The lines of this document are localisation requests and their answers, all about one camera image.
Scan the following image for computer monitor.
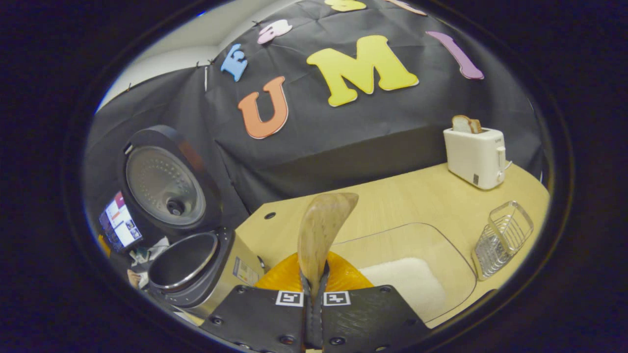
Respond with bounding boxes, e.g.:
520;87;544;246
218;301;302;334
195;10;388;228
98;191;143;253

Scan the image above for white rice grains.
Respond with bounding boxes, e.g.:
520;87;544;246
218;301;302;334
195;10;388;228
360;257;447;323

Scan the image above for white toaster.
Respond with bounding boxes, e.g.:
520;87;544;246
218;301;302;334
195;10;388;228
443;126;509;190

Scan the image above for wooden spoon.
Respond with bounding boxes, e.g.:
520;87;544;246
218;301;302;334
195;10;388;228
297;192;359;296

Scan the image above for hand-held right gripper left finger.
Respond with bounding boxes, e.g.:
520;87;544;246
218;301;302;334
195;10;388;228
201;252;308;352

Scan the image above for black backdrop cloth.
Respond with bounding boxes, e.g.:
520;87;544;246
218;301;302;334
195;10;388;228
83;0;548;255

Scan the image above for metal wire chopstick holder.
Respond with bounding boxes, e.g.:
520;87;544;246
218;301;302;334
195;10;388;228
471;200;534;281

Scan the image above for black silver rice cooker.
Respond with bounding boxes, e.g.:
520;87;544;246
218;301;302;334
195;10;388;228
120;125;266;319

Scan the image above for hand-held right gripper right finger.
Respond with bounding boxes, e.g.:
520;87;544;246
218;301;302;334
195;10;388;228
321;252;433;352

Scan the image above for clear plastic container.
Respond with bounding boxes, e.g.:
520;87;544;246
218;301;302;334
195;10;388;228
328;223;477;329

